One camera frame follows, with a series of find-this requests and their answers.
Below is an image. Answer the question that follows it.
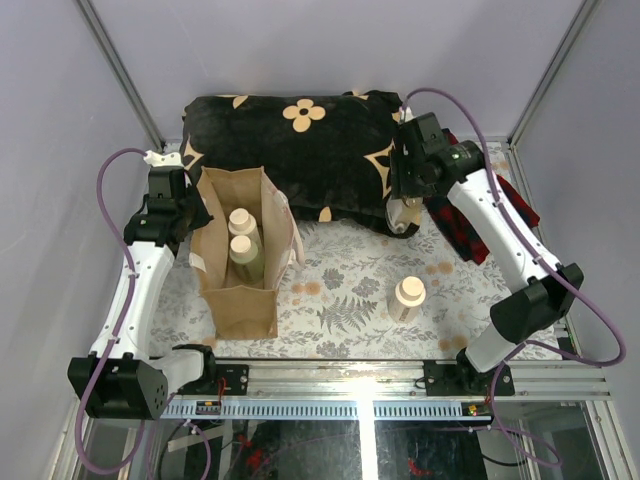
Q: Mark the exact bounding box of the green bottle wooden cap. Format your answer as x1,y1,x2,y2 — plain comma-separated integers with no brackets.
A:
229,235,264,285

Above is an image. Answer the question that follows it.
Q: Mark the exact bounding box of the black floral blanket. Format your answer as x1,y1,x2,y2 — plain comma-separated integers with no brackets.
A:
180,90,401,235

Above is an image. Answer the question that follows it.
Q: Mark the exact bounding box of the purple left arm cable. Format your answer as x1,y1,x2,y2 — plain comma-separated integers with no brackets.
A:
72,146,211,480

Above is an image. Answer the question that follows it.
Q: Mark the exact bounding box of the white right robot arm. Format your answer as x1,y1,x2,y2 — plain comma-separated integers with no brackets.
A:
386,108,584,395

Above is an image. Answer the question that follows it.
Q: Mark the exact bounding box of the beige bottle wooden cap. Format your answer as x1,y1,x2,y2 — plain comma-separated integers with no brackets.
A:
228,208,261,243

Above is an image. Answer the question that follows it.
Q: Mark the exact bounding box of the cream bottle wooden cap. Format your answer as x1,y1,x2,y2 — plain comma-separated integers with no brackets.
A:
388,276,426,323

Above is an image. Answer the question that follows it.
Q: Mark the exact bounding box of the brown jute canvas bag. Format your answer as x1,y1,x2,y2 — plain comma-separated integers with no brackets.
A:
189,168,304,340

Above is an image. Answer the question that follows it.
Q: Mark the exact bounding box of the floral patterned table mat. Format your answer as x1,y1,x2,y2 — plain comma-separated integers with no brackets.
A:
148,212,510,360

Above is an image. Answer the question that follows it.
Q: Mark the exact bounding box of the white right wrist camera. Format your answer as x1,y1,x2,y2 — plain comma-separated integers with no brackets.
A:
398,103,414,124

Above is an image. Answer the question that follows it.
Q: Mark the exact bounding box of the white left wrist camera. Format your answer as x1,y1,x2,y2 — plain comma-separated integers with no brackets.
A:
143,150,184,168

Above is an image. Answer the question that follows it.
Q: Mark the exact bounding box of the aluminium mounting rail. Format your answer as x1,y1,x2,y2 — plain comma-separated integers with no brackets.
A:
164,357,614,401

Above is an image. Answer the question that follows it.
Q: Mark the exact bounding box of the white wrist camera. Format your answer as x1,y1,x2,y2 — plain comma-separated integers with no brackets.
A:
143,150,184,168
398,103,414,124

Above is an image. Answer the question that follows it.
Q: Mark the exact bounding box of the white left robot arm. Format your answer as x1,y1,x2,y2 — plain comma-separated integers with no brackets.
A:
67,166,219,420

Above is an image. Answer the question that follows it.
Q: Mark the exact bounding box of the yellow liquid bottle white cap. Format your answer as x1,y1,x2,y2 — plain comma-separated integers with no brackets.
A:
385,197,422,235

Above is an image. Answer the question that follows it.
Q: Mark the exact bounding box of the red black plaid cloth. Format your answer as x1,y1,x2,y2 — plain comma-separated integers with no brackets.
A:
424,128,542,265

